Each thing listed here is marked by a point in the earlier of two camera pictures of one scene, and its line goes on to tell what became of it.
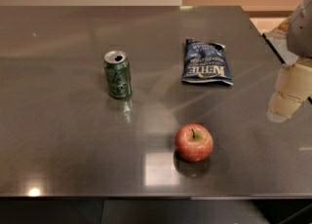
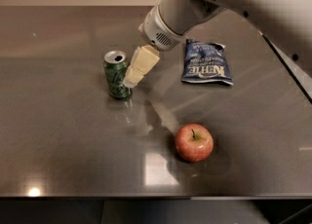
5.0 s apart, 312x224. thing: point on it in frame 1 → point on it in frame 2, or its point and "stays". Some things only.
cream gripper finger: [293, 86] → [145, 56]
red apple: [194, 142] stays
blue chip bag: [205, 62] stays
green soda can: [117, 69] stays
